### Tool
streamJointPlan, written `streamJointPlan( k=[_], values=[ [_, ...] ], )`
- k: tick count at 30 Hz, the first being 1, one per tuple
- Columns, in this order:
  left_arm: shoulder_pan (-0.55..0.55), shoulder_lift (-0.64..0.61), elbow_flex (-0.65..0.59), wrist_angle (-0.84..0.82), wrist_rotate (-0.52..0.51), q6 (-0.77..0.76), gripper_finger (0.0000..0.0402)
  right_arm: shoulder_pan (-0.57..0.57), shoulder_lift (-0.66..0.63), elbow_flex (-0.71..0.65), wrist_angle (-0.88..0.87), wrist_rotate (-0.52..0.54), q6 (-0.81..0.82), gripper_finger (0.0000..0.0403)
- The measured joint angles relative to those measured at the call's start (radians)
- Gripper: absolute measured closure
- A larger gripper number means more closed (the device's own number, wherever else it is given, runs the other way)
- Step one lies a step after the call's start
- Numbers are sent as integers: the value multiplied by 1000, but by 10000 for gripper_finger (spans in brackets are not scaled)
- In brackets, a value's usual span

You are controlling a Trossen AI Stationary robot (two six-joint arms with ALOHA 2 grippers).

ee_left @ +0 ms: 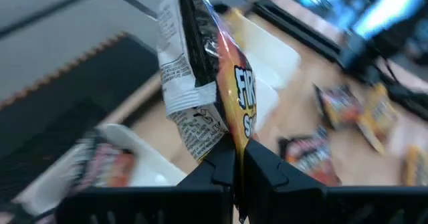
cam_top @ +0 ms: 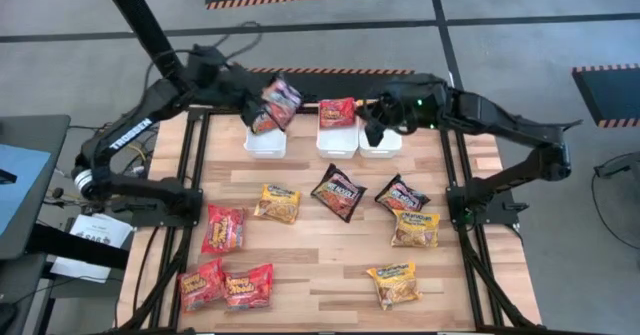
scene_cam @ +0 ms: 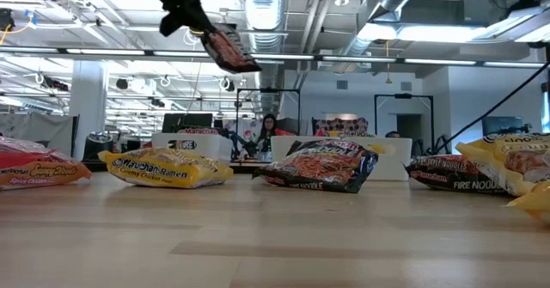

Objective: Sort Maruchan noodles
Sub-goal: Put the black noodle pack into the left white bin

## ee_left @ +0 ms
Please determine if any white plastic bin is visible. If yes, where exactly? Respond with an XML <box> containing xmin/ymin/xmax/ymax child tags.
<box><xmin>252</xmin><ymin>78</ymin><xmax>280</xmax><ymax>133</ymax></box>
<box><xmin>13</xmin><ymin>122</ymin><xmax>188</xmax><ymax>218</ymax></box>
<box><xmin>239</xmin><ymin>13</ymin><xmax>302</xmax><ymax>91</ymax></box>

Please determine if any black hazard-striped floor mat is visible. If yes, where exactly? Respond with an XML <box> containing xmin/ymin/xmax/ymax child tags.
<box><xmin>0</xmin><ymin>31</ymin><xmax>160</xmax><ymax>198</ymax></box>

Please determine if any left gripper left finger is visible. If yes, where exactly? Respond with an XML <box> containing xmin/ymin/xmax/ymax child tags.
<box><xmin>176</xmin><ymin>132</ymin><xmax>237</xmax><ymax>224</ymax></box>

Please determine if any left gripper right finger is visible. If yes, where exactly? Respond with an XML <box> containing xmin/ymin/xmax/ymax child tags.
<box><xmin>243</xmin><ymin>138</ymin><xmax>328</xmax><ymax>224</ymax></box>

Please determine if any black Fire Noodle packet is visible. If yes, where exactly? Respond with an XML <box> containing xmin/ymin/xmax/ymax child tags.
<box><xmin>278</xmin><ymin>126</ymin><xmax>342</xmax><ymax>187</ymax></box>
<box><xmin>156</xmin><ymin>0</ymin><xmax>259</xmax><ymax>223</ymax></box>
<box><xmin>72</xmin><ymin>130</ymin><xmax>136</xmax><ymax>193</ymax></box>
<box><xmin>312</xmin><ymin>83</ymin><xmax>364</xmax><ymax>131</ymax></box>

